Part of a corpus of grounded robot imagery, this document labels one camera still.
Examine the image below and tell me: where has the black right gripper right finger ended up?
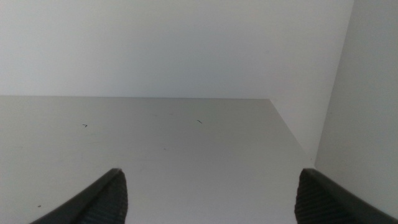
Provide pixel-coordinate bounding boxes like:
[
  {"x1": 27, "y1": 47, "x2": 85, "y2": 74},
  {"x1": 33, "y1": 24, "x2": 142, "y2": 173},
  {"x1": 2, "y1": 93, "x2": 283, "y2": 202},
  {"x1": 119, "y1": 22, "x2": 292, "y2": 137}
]
[{"x1": 294, "y1": 168, "x2": 398, "y2": 224}]

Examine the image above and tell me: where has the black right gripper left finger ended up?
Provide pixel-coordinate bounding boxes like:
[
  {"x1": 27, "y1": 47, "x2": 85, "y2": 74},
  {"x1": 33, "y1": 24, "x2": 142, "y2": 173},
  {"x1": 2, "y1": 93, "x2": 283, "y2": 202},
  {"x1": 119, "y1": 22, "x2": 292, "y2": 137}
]
[{"x1": 29, "y1": 168, "x2": 129, "y2": 224}]

